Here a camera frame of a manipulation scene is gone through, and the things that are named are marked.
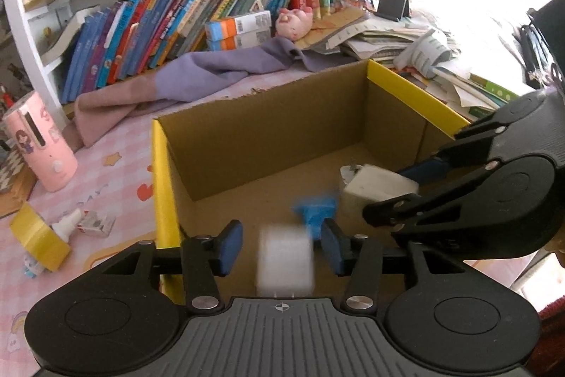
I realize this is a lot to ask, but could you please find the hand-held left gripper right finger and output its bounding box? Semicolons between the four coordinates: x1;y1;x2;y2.
321;219;469;312

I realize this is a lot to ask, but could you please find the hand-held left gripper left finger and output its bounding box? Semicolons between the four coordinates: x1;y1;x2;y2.
90;220;244;312

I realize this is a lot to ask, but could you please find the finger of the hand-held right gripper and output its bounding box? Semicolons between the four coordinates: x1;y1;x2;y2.
397;112;508;184
362;162;502;244

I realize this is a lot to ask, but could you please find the white plug charger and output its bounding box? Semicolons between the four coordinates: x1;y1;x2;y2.
340;164;419;205

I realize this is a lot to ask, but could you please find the blue packet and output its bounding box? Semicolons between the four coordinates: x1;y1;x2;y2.
295;194;338;241

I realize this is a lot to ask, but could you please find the white cube charger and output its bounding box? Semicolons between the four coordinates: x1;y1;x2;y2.
257;223;315;297

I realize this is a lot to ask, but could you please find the yellow cardboard box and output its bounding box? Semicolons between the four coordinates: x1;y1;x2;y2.
151;59;473;307

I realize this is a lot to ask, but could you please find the small white red box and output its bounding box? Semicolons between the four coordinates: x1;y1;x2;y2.
77;210;116;237

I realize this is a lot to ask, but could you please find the yellow tape roll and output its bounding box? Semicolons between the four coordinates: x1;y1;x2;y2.
10;202;71;272

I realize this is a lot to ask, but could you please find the pile of papers and books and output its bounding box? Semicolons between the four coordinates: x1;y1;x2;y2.
340;10;522;122

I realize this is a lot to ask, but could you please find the pink checked tablecloth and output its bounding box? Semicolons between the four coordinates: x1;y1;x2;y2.
0;112;186;360

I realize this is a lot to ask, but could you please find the small white bottle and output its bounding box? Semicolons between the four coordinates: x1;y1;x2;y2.
49;209;84;237

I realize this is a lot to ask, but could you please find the black phone stand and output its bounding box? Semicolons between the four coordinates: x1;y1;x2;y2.
376;0;409;22

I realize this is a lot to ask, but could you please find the brown cardboard sheet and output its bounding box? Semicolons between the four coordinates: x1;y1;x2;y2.
295;8;369;50

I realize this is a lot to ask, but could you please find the purple cloth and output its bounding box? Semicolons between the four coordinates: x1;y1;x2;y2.
62;36;367;148

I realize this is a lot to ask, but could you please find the pink pig plush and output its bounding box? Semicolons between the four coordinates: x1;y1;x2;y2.
276;6;315;42

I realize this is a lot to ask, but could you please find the small toy figure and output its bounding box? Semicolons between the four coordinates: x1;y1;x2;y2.
21;254;46;279

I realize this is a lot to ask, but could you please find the orange blue white box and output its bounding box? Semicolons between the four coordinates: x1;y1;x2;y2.
207;28;273;52
207;10;273;42

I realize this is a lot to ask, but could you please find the pink cylinder appliance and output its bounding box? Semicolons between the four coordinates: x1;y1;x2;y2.
2;91;79;193

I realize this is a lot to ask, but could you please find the wooden chess board box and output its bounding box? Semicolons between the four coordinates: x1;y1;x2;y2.
0;147;38;219

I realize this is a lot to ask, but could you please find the row of colourful books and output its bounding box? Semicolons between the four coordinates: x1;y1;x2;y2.
59;0;298;104

